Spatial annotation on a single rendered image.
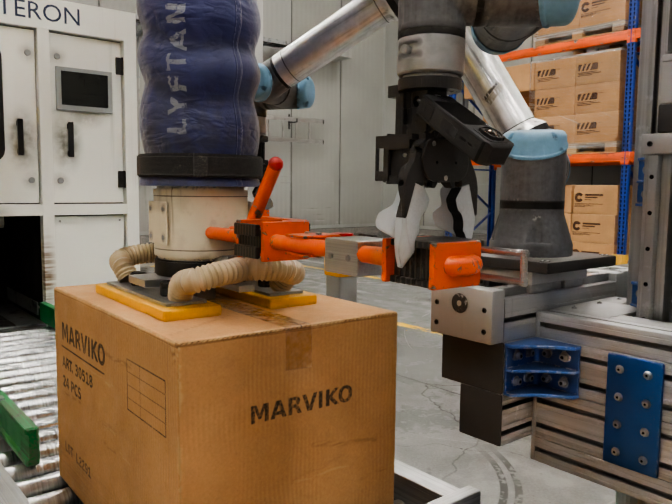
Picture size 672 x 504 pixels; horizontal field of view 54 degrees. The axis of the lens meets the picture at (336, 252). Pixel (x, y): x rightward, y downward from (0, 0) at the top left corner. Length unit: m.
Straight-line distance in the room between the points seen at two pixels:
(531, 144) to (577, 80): 7.76
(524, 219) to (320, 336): 0.44
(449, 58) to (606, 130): 7.98
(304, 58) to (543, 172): 0.53
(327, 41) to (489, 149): 0.76
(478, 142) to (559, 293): 0.63
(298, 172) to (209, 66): 10.65
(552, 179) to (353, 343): 0.46
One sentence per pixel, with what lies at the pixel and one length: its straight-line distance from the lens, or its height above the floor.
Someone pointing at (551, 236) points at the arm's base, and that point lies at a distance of 1.23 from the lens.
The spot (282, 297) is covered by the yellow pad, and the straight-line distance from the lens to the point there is 1.16.
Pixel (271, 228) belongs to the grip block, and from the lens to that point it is 0.98.
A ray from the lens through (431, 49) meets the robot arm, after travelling 0.75.
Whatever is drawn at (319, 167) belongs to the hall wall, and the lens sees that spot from 12.07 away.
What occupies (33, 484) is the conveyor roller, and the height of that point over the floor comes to 0.54.
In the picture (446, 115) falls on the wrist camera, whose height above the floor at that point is 1.23.
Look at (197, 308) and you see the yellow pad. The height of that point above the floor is 0.97.
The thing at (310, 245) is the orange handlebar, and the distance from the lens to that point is 0.89.
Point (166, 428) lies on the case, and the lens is 0.99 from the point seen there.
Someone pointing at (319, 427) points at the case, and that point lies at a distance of 1.08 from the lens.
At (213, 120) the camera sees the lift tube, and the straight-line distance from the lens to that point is 1.15.
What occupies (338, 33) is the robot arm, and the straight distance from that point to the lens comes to 1.38.
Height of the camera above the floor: 1.16
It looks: 6 degrees down
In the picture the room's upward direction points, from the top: 1 degrees clockwise
